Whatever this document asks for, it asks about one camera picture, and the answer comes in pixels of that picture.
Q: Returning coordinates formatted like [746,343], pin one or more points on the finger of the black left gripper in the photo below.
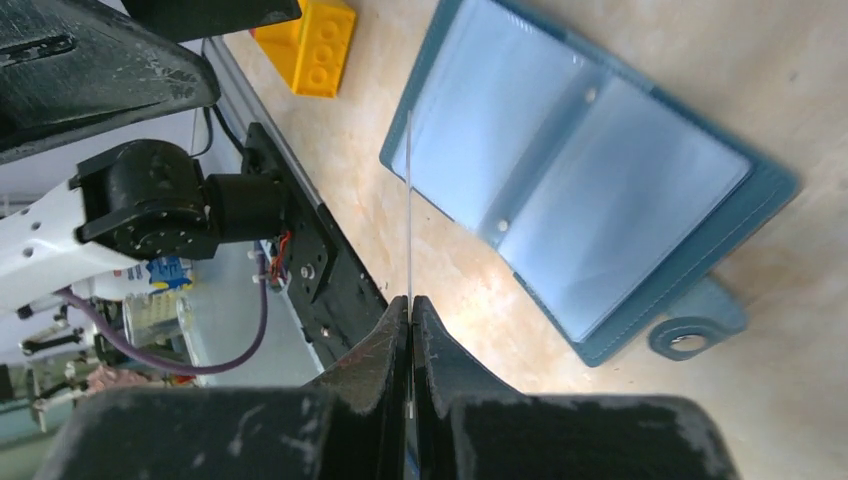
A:
[71,70]
[187,20]

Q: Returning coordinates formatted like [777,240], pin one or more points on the blue leather card holder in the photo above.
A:
[610,201]

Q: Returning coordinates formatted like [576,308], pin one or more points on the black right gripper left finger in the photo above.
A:
[347,423]

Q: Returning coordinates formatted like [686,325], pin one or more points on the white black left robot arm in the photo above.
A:
[137,201]

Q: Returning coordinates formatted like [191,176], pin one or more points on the yellow toy brick block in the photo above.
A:
[310,53]

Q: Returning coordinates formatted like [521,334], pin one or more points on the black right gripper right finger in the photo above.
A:
[472,425]

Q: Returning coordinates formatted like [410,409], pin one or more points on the white glue bottle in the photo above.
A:
[146,278]

